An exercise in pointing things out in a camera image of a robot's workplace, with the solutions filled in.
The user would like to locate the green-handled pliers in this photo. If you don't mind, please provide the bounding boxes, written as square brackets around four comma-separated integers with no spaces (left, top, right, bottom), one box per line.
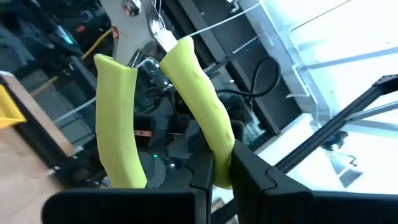
[93,0,236,190]

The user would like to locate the yellow plastic basket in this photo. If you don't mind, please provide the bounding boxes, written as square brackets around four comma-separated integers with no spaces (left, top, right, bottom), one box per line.
[0,83,28,131]

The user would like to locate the yellow power cord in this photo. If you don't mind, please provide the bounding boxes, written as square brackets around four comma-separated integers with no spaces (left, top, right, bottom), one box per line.
[30,27,114,96]

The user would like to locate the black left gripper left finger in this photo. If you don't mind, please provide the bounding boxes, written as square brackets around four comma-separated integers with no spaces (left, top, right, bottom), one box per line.
[42,146,215,224]

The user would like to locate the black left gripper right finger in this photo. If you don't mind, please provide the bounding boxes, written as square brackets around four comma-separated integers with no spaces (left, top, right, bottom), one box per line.
[229,139,398,224]

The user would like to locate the black looped cable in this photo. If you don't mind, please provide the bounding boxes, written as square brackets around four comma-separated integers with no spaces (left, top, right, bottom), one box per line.
[215,56,282,99]

